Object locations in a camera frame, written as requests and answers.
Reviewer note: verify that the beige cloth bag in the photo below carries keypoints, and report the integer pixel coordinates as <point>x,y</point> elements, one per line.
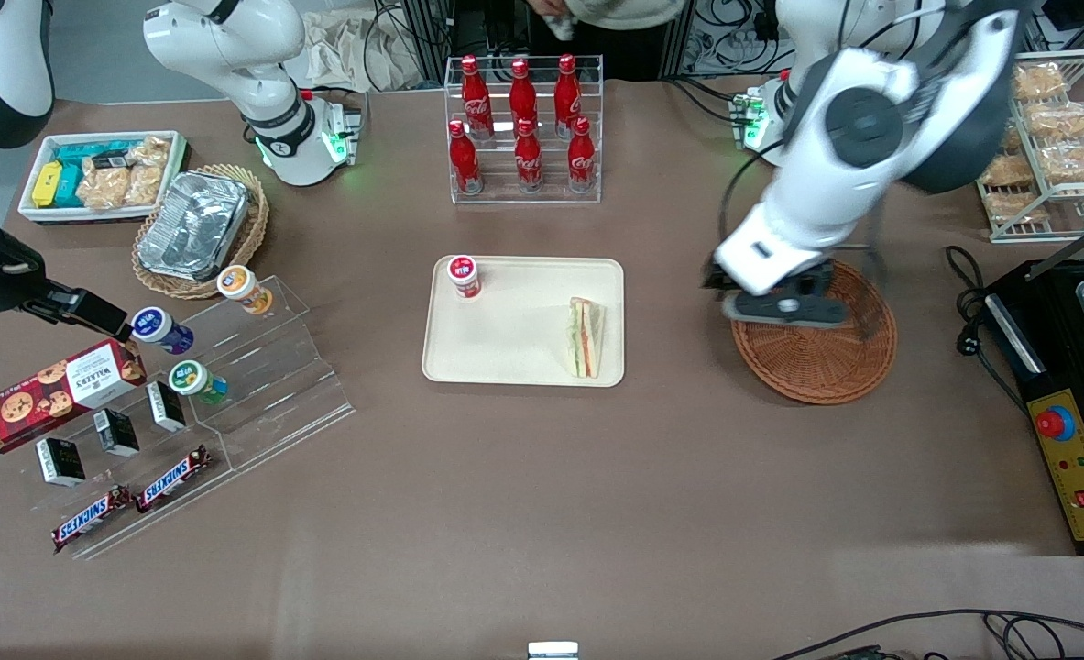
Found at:
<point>340,50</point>

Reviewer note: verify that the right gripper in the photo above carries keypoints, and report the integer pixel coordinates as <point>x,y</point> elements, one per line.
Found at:
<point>8,286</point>

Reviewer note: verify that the light tan wicker basket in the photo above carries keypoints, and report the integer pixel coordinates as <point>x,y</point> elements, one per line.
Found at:
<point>257,220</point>

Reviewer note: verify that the teal flat packet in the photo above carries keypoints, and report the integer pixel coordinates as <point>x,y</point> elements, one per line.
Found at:
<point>88,151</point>

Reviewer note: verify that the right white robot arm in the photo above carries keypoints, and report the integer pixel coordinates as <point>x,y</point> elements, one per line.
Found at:
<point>230,37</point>

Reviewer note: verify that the clear acrylic bottle rack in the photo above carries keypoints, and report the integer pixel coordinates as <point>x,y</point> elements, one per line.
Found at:
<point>596,128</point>

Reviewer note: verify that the Snickers chocolate bar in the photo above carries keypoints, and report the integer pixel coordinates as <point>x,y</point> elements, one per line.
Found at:
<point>173,478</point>
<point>91,519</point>

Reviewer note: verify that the small black box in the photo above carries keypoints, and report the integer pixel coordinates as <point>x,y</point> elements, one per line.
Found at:
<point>166,406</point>
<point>116,433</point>
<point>60,461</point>

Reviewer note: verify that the black sealing machine yellow panel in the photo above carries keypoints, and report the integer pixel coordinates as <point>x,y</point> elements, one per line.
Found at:
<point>1064,367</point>

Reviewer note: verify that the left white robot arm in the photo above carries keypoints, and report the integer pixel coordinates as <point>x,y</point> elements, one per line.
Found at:
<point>816,183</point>

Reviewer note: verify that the brown round wicker basket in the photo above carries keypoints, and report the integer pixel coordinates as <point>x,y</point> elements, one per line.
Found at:
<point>816,367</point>

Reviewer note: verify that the red cola bottle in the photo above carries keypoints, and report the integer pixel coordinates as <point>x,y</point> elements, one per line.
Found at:
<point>567,87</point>
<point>581,156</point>
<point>465,160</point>
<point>529,160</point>
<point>522,92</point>
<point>476,92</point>

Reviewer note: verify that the teal small box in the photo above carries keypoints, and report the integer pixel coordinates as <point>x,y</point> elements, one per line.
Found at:
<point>70,188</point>

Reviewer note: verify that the aluminium foil tray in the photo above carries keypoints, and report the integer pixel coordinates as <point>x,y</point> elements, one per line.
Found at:
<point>193,225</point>

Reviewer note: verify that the clear acrylic stepped stand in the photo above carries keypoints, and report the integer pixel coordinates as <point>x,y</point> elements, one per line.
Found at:
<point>276,385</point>

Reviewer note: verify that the triangle sandwich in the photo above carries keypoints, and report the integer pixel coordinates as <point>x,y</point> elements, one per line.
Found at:
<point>585,339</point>

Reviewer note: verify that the red cookie box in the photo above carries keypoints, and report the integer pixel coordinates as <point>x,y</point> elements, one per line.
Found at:
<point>47,394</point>

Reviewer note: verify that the cup with orange lid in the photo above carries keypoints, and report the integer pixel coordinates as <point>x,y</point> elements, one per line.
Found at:
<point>239,284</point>

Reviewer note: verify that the white cup with red lid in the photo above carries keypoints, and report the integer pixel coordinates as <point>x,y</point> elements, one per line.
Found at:
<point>464,275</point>

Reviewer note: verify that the person in beige shirt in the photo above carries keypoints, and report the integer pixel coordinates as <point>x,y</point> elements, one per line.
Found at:
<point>624,11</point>

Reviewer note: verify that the cup with blue lid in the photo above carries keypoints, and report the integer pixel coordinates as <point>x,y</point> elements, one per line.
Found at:
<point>157,328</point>

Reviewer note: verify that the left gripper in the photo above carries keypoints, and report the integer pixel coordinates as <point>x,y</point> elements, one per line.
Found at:
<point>808,281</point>

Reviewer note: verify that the cup with green lid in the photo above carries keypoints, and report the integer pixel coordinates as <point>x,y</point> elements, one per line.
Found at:
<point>193,379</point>

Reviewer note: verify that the white rectangular bin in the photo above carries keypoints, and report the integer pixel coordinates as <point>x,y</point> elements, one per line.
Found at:
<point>33,215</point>

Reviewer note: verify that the rice cracker snack packet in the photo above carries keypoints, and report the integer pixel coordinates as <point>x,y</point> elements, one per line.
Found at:
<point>1018,206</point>
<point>1045,81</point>
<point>151,151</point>
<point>104,188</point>
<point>1080,161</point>
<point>1064,119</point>
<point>145,183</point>
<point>1013,171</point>

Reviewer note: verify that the yellow small box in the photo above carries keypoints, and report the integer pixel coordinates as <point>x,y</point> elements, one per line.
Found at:
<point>47,183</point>

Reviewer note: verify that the beige plastic tray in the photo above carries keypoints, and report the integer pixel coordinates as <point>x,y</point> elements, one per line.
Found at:
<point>505,339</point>

